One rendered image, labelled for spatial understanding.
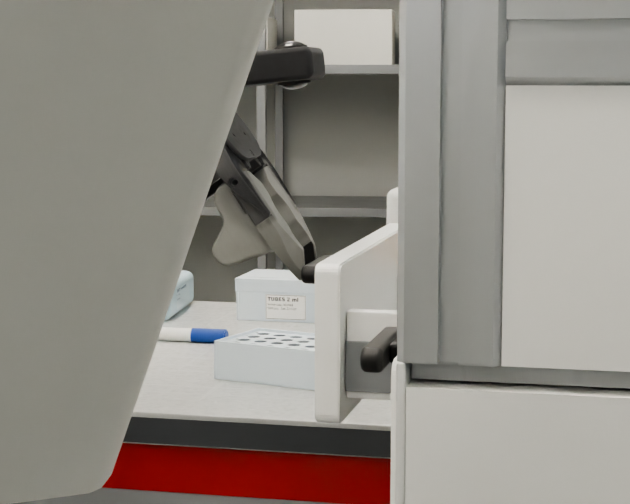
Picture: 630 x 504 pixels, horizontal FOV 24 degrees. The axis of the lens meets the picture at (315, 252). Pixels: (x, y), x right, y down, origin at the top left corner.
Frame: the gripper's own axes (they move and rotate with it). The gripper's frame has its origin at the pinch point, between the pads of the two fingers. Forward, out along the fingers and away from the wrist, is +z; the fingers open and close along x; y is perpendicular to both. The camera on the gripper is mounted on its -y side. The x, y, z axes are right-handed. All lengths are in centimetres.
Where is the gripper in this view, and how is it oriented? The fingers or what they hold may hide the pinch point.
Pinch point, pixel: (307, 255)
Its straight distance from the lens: 112.8
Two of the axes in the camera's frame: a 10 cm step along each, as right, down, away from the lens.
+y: -8.0, 5.5, 2.5
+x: -2.2, 1.2, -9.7
